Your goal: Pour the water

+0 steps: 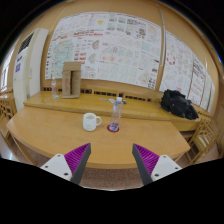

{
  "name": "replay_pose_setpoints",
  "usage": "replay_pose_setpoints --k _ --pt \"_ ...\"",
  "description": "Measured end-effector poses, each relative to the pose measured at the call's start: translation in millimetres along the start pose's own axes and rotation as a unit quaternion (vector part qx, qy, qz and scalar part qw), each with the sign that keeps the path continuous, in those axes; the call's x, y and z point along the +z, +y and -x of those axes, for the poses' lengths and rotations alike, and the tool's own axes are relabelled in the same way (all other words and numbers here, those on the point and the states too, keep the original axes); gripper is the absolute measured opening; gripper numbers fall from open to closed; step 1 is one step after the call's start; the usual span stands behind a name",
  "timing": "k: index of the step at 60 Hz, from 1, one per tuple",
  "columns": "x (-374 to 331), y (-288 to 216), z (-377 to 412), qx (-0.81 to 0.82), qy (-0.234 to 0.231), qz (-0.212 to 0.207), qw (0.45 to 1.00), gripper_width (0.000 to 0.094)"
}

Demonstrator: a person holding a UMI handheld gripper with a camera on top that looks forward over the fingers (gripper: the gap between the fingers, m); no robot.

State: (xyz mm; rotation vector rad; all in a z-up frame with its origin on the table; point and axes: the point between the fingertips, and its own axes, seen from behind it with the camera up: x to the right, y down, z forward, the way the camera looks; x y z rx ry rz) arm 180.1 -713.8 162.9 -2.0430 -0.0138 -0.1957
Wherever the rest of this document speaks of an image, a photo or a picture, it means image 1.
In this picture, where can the white wall conduit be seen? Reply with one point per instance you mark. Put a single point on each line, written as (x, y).
(163, 40)

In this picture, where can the wide printed wall poster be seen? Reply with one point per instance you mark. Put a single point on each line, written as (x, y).
(110, 46)

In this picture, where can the small dark tape measure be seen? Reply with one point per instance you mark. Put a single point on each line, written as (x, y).
(124, 101)

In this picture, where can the tall white cabinet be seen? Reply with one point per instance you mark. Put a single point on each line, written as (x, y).
(28, 66)

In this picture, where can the brown cardboard box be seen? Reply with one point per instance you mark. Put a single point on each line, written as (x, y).
(70, 80)

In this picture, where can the narrow printed wall poster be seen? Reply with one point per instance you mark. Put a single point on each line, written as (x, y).
(183, 70)

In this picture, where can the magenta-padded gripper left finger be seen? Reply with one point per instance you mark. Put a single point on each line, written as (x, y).
(76, 157)

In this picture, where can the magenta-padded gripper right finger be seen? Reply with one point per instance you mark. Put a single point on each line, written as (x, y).
(147, 159)

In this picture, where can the wooden chair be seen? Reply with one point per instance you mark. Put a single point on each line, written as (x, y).
(7, 106)
(205, 136)

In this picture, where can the flat round red coaster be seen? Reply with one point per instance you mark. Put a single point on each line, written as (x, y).
(110, 130)

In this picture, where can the clear plastic water bottle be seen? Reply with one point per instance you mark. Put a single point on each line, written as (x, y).
(115, 116)

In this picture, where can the black bag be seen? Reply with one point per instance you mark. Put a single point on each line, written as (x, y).
(178, 105)

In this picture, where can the white ceramic mug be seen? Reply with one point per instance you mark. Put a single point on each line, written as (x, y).
(89, 122)

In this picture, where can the small clear bottle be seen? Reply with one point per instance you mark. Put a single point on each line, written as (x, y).
(54, 89)

